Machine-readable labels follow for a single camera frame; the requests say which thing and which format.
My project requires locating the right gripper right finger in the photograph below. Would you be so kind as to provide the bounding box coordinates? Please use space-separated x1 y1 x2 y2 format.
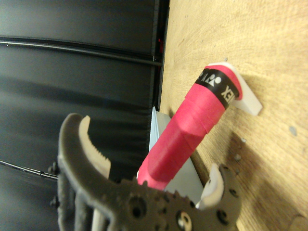
168 164 243 231

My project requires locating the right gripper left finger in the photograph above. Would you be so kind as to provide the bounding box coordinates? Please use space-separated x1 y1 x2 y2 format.
49 113 169 231

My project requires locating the white scoop with red handle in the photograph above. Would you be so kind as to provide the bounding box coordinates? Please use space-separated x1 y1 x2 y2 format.
136 62 263 192

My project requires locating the black curtain stand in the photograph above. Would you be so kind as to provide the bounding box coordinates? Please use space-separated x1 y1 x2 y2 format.
0 160 59 179
0 36 163 67

